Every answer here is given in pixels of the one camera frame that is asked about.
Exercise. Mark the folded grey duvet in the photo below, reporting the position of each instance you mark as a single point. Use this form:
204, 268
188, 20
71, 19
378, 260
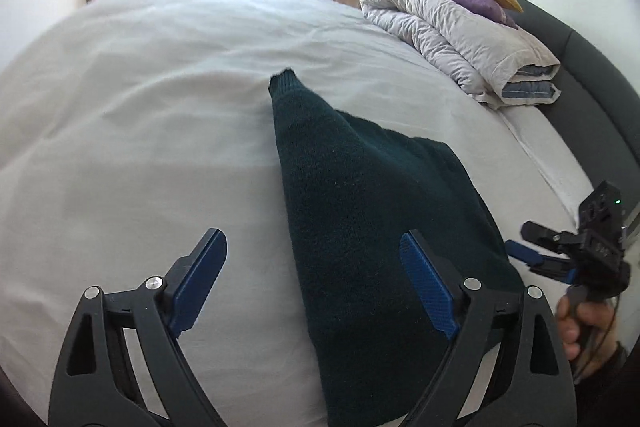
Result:
450, 27

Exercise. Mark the dark green sweater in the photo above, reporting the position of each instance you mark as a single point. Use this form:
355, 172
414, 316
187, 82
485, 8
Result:
360, 207

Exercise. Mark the bed with white sheet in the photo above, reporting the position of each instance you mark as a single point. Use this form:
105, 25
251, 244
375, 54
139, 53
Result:
125, 107

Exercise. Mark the purple pillow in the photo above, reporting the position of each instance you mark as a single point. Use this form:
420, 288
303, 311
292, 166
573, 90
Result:
475, 3

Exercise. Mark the person's right hand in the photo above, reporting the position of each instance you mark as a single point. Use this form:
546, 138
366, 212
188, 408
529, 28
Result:
592, 327

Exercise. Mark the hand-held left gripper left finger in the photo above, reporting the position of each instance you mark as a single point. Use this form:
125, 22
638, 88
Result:
200, 282

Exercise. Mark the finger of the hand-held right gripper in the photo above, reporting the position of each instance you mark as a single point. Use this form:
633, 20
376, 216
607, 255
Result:
545, 266
547, 238

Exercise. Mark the person's right forearm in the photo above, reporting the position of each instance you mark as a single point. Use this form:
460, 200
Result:
610, 389

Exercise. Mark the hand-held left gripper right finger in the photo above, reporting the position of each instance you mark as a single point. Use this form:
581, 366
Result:
427, 282

